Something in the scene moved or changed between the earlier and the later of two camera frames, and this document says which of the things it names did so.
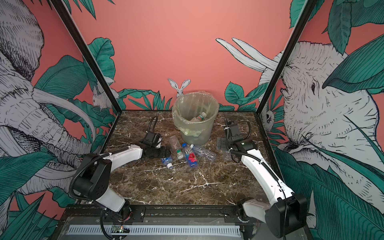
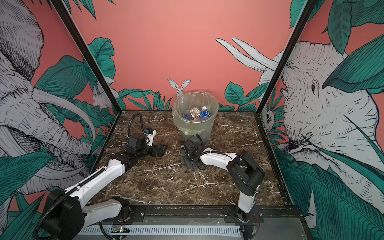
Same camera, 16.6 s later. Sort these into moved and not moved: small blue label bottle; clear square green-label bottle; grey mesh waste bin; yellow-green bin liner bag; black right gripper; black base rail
Moved: small blue label bottle; clear square green-label bottle; black right gripper
Not moved: yellow-green bin liner bag; black base rail; grey mesh waste bin
